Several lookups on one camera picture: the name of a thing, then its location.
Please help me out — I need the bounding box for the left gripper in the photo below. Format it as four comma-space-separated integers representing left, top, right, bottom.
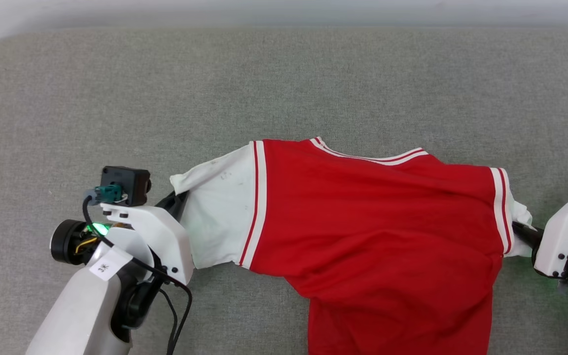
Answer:
50, 190, 189, 265

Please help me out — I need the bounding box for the red white jersey shirt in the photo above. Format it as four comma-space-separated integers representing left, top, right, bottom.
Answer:
170, 137, 533, 355

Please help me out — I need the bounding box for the white paper label tag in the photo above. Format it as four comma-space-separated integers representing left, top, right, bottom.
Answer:
89, 246, 134, 282

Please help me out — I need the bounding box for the teal cable connector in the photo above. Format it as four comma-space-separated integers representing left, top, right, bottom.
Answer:
94, 183, 124, 205

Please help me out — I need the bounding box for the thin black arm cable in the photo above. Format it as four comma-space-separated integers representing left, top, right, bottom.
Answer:
82, 195, 193, 355

